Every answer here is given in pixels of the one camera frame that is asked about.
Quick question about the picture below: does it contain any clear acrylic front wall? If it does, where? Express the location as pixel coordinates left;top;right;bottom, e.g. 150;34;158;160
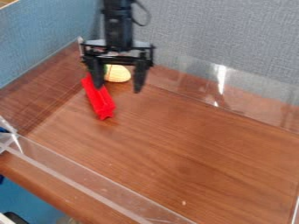
7;136;197;224

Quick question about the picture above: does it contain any clear acrylic back wall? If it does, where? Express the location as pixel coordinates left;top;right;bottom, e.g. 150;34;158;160
78;34;299;136

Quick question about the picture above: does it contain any yellow green toy corn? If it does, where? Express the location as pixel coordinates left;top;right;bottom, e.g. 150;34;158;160
104;64;131;83

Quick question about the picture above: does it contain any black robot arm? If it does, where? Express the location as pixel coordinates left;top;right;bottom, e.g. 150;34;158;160
79;0;155;94

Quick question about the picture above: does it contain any black object bottom left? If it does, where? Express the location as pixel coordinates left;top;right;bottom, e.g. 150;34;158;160
4;212;30;224

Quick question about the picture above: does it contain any red plastic block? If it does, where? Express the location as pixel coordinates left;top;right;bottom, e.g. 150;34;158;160
80;73;116;120

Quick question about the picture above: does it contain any black cable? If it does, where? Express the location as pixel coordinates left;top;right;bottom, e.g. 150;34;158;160
130;0;153;28

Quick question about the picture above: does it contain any clear acrylic wall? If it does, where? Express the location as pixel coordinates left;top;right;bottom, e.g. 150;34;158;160
78;34;299;136
7;136;197;224

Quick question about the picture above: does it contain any clear acrylic left bracket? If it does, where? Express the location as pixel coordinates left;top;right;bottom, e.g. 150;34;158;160
0;116;24;154

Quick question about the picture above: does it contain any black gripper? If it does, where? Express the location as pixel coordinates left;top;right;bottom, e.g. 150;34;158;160
79;39;155;94

